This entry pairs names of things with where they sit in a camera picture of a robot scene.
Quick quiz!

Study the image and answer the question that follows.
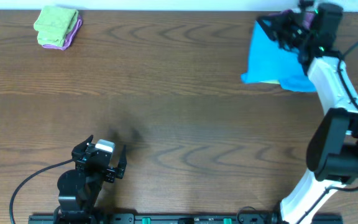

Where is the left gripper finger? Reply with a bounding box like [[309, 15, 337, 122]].
[[116, 145, 126, 179], [71, 135, 93, 159]]

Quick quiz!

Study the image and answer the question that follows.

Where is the blue microfiber cloth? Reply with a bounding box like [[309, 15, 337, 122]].
[[241, 22, 316, 93]]

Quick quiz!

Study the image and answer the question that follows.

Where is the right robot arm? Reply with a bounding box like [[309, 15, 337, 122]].
[[256, 1, 358, 223]]

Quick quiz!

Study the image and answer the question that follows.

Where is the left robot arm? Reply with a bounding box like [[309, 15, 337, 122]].
[[53, 136, 127, 224]]

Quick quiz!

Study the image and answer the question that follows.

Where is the crumpled purple cloth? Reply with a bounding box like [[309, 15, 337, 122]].
[[269, 9, 314, 29]]

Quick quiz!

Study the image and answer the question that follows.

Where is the crumpled green cloth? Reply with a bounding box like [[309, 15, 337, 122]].
[[262, 80, 280, 85]]

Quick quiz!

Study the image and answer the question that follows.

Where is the folded purple cloth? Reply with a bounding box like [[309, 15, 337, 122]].
[[42, 16, 83, 50]]

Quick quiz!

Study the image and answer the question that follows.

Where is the folded green cloth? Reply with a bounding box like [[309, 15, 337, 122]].
[[34, 6, 78, 47]]

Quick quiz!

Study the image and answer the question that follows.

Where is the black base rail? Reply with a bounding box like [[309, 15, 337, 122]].
[[28, 213, 344, 224]]

